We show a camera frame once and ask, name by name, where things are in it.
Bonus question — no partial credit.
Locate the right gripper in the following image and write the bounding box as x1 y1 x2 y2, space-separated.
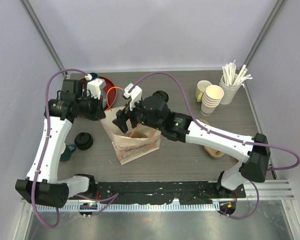
113 96 163 134

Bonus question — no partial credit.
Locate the brown paper bag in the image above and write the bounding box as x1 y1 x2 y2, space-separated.
101 96 161 165

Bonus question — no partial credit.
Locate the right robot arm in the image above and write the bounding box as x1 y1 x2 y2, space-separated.
112 94 270 198

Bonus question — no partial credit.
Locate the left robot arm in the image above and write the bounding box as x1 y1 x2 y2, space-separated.
15 78 106 208

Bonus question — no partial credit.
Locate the red round tray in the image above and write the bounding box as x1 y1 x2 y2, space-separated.
80 75 117 111

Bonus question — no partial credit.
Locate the dark blue mug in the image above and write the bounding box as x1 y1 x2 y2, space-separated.
90 72 98 79

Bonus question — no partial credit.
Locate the stack of black lids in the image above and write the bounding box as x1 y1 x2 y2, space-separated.
74 132 94 151

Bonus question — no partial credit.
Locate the teal mug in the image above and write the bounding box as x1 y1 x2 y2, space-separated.
59 143 77 162

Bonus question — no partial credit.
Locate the yellow-green mug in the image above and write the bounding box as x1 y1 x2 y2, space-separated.
195 80 212 103

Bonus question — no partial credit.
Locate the stack of paper cups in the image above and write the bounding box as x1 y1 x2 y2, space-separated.
200 85 224 116

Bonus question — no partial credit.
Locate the white straw holder cup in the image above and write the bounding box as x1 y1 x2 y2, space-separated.
219 76 244 105

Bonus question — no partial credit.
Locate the bundle of wrapped straws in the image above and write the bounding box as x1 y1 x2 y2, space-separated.
222 60 253 87

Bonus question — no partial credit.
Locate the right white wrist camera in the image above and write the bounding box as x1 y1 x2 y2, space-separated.
123 83 142 111

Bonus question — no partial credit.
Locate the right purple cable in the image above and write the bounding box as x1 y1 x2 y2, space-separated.
133 72 300 220

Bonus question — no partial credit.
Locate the purple cable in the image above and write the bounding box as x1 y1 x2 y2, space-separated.
133 72 300 220
31 68 120 228

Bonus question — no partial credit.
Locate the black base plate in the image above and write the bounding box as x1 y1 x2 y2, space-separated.
82 181 246 205

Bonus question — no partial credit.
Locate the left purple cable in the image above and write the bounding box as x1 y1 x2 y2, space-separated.
31 68 120 228

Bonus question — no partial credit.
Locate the aluminium rail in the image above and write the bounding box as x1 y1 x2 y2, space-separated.
21 179 296 213

